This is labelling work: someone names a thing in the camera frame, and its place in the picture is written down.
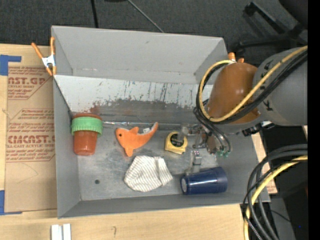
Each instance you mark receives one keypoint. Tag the grey metal bin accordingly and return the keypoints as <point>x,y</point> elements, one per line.
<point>112,51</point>

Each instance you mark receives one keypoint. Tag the brown cardboard board red print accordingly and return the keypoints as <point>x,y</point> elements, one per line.
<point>27,174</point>

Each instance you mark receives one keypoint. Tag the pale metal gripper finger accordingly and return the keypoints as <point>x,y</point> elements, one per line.
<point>186,129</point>
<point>197,160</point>

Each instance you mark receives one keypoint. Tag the orange cup with green lid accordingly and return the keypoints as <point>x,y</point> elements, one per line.
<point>85,141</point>

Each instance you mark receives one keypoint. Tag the white striped cloth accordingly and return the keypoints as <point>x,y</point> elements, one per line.
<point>146,174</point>

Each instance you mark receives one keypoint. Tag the orange toy dolphin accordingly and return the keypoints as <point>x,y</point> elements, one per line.
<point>131,139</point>

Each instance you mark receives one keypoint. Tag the black cylinder on white bracket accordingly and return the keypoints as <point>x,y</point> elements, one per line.
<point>251,131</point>

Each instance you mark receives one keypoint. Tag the yellow tape measure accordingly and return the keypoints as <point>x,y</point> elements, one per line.
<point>175,144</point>

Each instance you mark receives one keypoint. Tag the dark blue cylindrical container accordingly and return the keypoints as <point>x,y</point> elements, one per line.
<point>205,182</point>

